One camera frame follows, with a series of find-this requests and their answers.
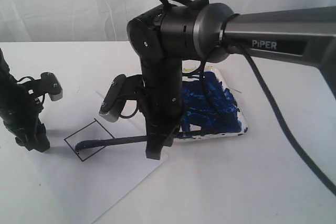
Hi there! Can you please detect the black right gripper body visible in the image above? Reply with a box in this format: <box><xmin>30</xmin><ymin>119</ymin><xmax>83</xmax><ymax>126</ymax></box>
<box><xmin>139</xmin><ymin>57</ymin><xmax>183</xmax><ymax>140</ymax></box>

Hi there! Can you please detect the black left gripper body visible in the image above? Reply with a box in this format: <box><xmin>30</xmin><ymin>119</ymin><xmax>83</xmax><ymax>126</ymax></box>
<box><xmin>1</xmin><ymin>87</ymin><xmax>46</xmax><ymax>140</ymax></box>

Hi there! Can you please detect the black paintbrush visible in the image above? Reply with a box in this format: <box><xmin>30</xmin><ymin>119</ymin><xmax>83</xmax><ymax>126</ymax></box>
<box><xmin>75</xmin><ymin>131</ymin><xmax>205</xmax><ymax>152</ymax></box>

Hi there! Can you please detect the white paper with square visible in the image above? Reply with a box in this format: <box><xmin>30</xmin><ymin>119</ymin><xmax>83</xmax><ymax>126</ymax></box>
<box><xmin>28</xmin><ymin>92</ymin><xmax>167</xmax><ymax>223</ymax></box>

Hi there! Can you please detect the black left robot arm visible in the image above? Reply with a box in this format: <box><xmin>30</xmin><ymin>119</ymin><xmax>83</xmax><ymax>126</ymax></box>
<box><xmin>1</xmin><ymin>54</ymin><xmax>50</xmax><ymax>153</ymax></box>

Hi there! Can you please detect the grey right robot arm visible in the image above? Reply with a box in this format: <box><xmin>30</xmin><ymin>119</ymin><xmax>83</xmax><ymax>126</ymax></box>
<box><xmin>127</xmin><ymin>0</ymin><xmax>335</xmax><ymax>160</ymax></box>

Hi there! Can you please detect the white tray with blue paint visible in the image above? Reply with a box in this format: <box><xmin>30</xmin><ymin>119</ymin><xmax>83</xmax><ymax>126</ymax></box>
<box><xmin>175</xmin><ymin>66</ymin><xmax>248</xmax><ymax>140</ymax></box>

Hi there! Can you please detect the black left camera cable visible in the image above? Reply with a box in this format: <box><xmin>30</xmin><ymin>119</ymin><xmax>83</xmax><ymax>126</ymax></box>
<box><xmin>14</xmin><ymin>76</ymin><xmax>40</xmax><ymax>83</ymax></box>

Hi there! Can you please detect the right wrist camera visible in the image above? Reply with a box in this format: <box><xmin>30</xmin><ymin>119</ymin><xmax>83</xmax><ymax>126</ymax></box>
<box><xmin>99</xmin><ymin>74</ymin><xmax>143</xmax><ymax>123</ymax></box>

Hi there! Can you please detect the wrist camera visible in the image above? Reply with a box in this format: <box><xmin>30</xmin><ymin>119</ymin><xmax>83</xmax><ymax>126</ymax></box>
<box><xmin>99</xmin><ymin>74</ymin><xmax>143</xmax><ymax>123</ymax></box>
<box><xmin>24</xmin><ymin>72</ymin><xmax>63</xmax><ymax>101</ymax></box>

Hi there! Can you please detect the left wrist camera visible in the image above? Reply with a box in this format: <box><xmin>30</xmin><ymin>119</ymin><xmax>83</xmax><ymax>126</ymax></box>
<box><xmin>24</xmin><ymin>72</ymin><xmax>63</xmax><ymax>101</ymax></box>

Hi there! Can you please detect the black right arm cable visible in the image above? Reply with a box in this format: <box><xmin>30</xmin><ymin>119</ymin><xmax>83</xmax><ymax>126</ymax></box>
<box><xmin>141</xmin><ymin>0</ymin><xmax>336</xmax><ymax>198</ymax></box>

